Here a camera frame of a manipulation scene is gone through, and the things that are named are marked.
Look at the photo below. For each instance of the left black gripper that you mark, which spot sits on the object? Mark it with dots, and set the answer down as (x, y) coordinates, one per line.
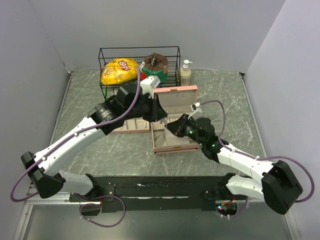
(157, 112)

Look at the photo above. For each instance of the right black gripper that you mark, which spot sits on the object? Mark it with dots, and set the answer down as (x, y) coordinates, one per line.
(177, 127)

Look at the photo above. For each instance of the pink jewelry box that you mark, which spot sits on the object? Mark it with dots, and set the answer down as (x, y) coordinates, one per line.
(176, 101)

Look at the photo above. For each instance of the pink jewelry tray insert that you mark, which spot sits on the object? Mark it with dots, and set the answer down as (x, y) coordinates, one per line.
(133, 126)

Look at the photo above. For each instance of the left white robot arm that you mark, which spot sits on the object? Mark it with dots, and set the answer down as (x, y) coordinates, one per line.
(44, 168)

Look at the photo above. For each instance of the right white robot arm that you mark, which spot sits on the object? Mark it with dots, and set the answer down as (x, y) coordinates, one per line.
(273, 182)

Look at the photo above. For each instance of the cream pump lotion bottle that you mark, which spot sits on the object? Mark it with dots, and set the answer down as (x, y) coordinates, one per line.
(185, 73)

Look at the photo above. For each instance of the brown green wrapped package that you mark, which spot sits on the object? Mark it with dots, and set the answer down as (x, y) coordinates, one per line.
(155, 65)

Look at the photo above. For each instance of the yellow Lays chips bag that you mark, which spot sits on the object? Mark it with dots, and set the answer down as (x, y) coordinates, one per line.
(118, 71)

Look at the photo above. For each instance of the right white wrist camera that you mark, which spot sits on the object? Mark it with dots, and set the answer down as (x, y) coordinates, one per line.
(196, 107)

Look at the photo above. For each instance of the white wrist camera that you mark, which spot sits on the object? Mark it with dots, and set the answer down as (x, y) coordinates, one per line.
(196, 107)
(150, 83)

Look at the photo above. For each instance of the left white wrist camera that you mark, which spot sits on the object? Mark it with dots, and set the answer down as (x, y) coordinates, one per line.
(150, 83)

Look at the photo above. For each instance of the black wire shelf rack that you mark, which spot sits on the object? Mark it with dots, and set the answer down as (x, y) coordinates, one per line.
(138, 53)

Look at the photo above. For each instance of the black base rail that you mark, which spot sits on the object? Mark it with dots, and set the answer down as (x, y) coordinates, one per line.
(146, 193)

